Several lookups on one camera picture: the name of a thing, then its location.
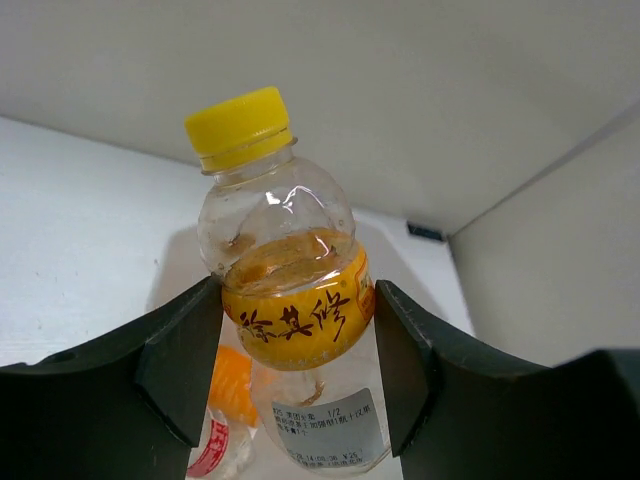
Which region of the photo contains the clear bottle red label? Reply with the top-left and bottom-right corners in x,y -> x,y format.
185,408 -> 255,479

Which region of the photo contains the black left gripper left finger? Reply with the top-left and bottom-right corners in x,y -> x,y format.
1,277 -> 223,479

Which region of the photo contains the white octagonal plastic bin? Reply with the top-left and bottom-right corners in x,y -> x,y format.
144,209 -> 476,480

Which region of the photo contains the right table corner label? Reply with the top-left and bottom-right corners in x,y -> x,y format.
407,221 -> 447,243

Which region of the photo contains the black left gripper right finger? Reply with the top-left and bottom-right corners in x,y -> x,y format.
375,280 -> 639,479

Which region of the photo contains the clear bottle yellow cap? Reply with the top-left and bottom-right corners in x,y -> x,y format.
185,86 -> 390,478

